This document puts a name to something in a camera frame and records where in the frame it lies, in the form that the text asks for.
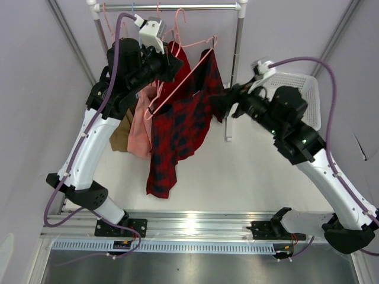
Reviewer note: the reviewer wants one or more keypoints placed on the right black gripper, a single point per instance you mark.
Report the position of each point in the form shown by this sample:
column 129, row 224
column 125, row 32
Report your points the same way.
column 237, row 94

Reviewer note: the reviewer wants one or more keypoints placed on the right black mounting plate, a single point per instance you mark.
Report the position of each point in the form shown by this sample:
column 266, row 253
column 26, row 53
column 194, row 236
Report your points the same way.
column 272, row 230

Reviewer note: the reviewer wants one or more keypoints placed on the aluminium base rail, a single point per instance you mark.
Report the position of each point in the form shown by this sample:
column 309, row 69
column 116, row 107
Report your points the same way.
column 173, row 232

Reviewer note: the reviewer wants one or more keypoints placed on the metal clothes rack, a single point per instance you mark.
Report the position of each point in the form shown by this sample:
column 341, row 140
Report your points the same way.
column 239, row 7

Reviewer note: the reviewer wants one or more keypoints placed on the pink wire hanger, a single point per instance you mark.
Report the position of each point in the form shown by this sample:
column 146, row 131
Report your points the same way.
column 149, row 113

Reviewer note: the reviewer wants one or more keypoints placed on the pink skirt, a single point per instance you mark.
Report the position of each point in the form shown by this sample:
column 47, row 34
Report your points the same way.
column 139, row 140

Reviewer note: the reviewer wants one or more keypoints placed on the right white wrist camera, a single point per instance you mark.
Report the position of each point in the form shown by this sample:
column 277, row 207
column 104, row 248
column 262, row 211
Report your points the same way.
column 263, row 71

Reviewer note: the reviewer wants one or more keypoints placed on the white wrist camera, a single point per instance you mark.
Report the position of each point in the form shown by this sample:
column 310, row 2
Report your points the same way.
column 151, row 32
column 263, row 71

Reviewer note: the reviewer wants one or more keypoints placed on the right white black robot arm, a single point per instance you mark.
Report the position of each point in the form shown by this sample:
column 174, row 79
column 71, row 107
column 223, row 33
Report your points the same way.
column 348, row 228

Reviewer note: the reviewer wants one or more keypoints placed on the black mounting plate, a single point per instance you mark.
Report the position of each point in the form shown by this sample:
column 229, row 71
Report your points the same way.
column 272, row 230
column 103, row 229

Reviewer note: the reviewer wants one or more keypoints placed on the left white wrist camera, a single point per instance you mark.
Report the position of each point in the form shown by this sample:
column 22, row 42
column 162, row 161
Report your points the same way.
column 151, row 32

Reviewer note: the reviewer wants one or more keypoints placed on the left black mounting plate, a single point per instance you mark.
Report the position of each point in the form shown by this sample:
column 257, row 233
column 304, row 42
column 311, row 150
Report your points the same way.
column 103, row 229

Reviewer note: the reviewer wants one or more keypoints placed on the red plaid skirt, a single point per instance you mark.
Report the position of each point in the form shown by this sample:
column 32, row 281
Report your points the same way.
column 162, row 177

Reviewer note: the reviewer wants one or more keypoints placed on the solid red skirt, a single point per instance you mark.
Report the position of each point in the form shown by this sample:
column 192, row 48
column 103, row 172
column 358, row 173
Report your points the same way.
column 179, row 128

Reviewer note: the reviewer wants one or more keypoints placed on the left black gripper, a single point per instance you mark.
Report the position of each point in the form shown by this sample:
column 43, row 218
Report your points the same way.
column 172, row 65

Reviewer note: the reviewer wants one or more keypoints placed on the white plastic basket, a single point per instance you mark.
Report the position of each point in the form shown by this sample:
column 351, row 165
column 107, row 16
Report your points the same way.
column 309, row 89

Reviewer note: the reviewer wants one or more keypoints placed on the pink hanger far left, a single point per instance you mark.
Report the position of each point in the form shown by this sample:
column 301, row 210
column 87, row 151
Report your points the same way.
column 123, row 26

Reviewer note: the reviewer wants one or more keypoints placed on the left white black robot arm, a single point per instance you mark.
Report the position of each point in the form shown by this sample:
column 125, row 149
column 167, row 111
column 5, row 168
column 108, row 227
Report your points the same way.
column 130, row 68

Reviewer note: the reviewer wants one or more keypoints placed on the brown skirt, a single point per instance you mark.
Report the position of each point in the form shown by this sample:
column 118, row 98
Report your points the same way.
column 120, row 136

